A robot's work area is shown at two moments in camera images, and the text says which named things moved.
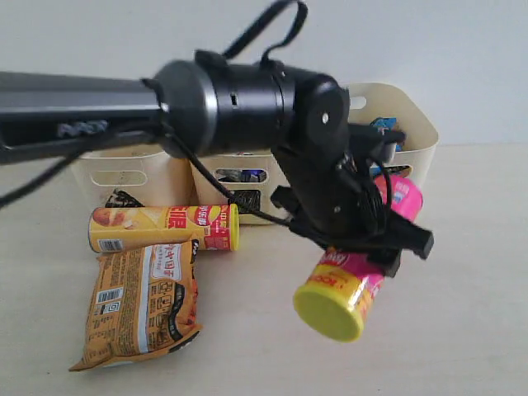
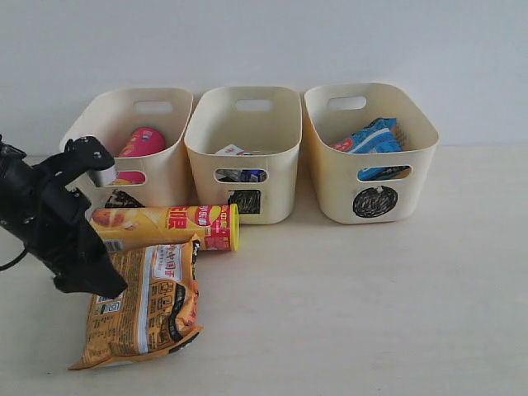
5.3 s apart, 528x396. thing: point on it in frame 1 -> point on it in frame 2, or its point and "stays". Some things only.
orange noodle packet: [145, 304] stays
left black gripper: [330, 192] -> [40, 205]
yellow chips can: [215, 228] stays
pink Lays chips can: [335, 299] -> [141, 141]
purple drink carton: [241, 176] stays
